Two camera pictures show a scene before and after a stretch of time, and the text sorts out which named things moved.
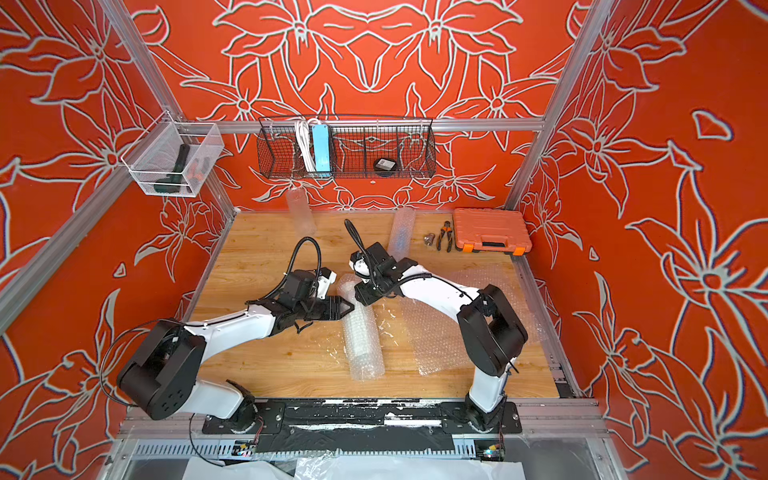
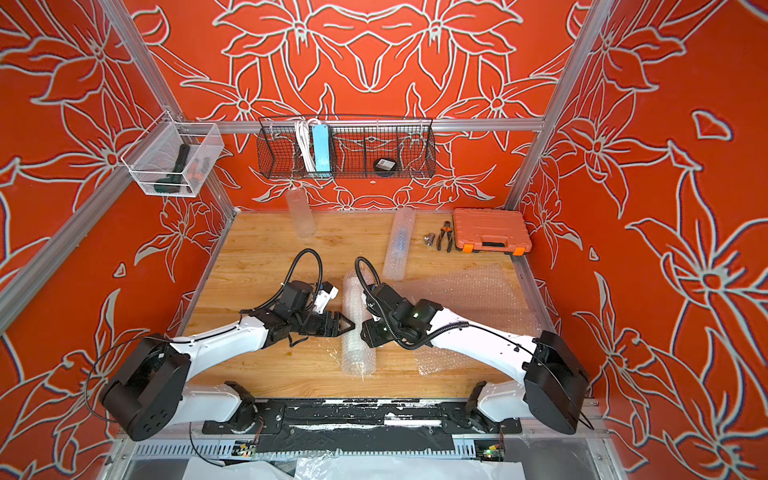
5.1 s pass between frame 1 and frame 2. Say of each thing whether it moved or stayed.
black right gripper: moved
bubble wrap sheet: stayed
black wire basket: stayed
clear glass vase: stayed
